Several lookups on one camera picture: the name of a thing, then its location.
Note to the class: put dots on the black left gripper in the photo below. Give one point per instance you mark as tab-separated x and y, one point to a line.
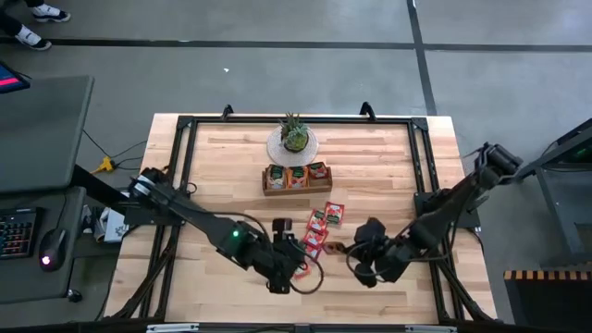
277	259

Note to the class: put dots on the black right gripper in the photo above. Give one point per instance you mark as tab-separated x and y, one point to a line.
379	256

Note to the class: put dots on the orange peach tea packet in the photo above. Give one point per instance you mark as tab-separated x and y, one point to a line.
333	248
304	273
297	176

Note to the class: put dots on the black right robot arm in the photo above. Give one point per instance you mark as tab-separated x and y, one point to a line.
439	217

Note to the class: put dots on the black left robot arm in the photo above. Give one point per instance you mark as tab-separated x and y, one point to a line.
203	222

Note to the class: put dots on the wooden three-compartment tray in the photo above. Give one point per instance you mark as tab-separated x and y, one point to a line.
296	190

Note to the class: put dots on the white woven round mat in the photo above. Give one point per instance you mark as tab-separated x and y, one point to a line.
277	155

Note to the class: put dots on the succulent plant in black pot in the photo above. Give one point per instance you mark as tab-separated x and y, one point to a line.
295	139

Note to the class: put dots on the white cardboard box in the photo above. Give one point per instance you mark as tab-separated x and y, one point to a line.
113	229

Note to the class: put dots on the black mat with striped edge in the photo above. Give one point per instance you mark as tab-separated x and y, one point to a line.
550	305

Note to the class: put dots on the yellow power plug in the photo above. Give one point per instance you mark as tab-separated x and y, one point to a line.
107	164

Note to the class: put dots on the black desk foot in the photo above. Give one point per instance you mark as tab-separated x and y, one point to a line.
74	295

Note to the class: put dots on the black computer mouse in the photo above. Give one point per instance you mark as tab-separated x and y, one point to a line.
52	250

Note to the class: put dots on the backlit black keyboard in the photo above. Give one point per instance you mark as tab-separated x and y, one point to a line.
16	233

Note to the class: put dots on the dark grey desk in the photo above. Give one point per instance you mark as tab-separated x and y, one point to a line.
41	134

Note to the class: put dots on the screen with red stripe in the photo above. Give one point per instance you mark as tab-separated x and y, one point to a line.
10	81

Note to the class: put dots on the person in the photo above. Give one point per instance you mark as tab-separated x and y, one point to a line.
46	11

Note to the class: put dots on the grey metal bracket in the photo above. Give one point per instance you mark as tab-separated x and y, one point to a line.
171	328
430	329

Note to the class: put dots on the black frame clamp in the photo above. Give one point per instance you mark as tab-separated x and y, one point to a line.
226	112
367	111

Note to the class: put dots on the black metal cart frame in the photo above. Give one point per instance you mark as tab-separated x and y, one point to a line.
556	213

